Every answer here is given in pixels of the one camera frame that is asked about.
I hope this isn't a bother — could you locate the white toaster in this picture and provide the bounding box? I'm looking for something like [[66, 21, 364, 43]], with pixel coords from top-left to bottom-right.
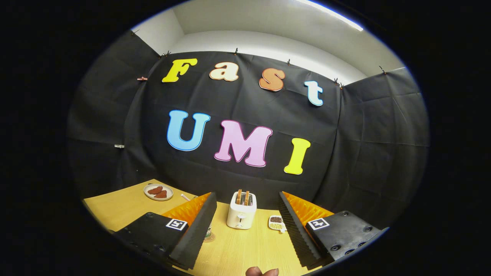
[[226, 191, 257, 230]]

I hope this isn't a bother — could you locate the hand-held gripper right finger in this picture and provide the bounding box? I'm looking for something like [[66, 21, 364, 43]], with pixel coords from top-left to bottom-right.
[[278, 191, 389, 269]]

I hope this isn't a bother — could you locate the small white round plate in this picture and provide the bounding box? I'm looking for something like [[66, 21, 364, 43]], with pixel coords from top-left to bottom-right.
[[143, 184, 174, 201]]

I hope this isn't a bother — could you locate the small white dish with beans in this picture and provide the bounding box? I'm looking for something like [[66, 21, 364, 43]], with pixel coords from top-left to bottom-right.
[[268, 215, 287, 233]]

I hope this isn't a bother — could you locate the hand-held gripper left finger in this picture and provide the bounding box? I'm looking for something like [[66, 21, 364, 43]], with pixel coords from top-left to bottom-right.
[[112, 192, 218, 270]]

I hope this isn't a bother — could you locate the wooden table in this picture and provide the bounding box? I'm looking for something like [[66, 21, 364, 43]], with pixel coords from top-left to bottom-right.
[[83, 179, 323, 276]]

